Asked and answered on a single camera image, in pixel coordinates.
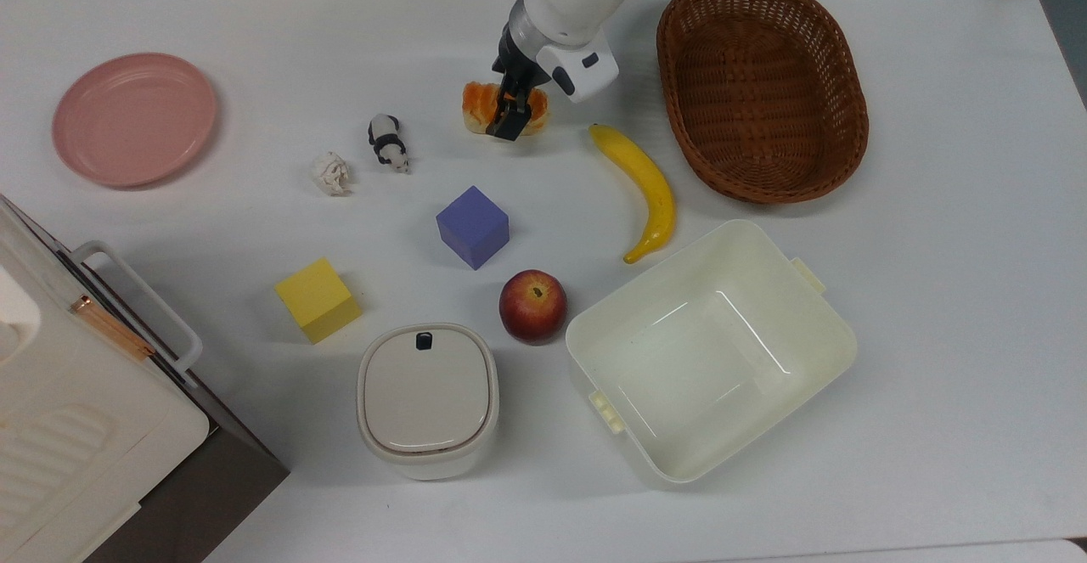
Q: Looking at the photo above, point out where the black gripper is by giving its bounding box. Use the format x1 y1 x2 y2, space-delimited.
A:
486 24 553 142

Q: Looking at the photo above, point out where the toy bread loaf orange glaze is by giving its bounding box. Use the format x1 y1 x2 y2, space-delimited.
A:
461 81 550 137

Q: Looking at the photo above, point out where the brown oval wicker basket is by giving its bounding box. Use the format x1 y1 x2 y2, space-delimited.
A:
656 0 870 205

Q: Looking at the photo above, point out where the panda figurine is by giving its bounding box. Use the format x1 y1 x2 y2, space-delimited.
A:
368 114 411 175

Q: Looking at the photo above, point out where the purple cube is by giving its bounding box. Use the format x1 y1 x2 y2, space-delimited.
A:
436 186 510 271

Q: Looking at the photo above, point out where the yellow banana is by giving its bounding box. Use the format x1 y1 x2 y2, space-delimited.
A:
589 124 678 265

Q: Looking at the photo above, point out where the small white crumpled lump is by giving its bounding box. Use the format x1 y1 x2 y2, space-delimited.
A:
310 151 352 197

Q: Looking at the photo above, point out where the red apple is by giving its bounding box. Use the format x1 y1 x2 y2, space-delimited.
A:
498 270 569 345

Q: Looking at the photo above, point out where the yellow cube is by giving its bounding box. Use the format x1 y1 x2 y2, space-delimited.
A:
274 258 363 345

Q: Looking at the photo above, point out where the small cream lidded bin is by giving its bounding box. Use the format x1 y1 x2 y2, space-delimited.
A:
356 323 500 481

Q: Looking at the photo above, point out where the cream square plastic tub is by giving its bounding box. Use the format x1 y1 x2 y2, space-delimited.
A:
566 220 858 485

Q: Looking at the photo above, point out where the pink plate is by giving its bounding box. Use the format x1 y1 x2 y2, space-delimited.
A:
52 53 219 189

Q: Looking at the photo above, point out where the orange box latch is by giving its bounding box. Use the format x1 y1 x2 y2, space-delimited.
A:
70 295 156 362

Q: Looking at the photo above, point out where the white drawer handle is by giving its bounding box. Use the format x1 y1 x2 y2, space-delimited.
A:
71 240 204 387

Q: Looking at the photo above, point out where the white appliance with handle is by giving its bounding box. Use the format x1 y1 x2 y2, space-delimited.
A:
0 194 291 563

